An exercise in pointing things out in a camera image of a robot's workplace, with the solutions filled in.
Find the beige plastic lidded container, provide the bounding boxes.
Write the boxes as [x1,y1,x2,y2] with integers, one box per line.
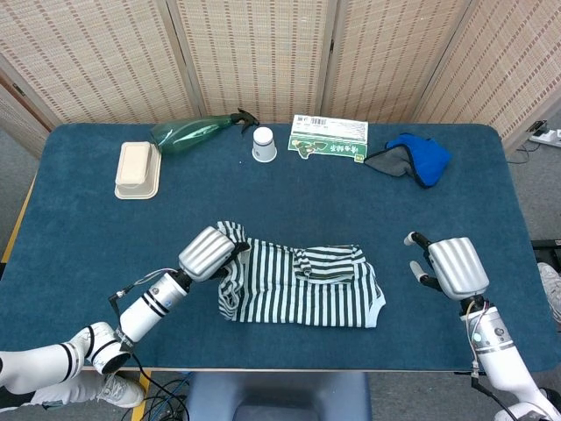
[114,140,163,201]

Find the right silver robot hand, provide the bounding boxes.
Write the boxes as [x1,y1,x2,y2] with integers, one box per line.
[403,231,490,302]

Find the blue grey cloth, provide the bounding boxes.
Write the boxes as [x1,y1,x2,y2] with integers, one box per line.
[363,132,453,189]

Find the black floor device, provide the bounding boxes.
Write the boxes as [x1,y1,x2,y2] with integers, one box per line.
[531,239,561,264]

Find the white sneaker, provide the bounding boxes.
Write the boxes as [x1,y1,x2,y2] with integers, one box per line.
[537,261,561,324]
[96,372,146,409]

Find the green white flat carton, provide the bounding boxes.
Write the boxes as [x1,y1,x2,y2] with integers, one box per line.
[288,114,370,164]

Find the white paper cup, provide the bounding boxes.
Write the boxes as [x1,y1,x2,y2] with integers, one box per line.
[252,126,279,164]

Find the green plastic spray bottle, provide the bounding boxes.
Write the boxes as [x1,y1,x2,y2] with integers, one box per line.
[150,108,259,155]

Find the floor cables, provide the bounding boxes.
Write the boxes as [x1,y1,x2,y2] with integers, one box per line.
[131,376,192,421]

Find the white power strip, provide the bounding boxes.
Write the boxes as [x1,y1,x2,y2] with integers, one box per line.
[528,118,561,148]

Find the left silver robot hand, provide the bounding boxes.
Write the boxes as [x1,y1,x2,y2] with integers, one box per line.
[177,226,252,284]

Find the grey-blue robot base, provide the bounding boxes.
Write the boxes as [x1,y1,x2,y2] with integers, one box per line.
[182,371,373,421]

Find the green white striped t-shirt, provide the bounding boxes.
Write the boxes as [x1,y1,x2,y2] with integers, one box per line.
[216,220,387,330]

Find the white trouser leg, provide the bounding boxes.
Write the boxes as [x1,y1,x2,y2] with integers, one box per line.
[30,372,109,407]

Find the blue table mat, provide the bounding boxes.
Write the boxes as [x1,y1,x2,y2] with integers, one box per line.
[0,122,561,373]

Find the woven folding screen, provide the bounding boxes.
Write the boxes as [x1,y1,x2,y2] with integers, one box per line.
[0,0,561,159]

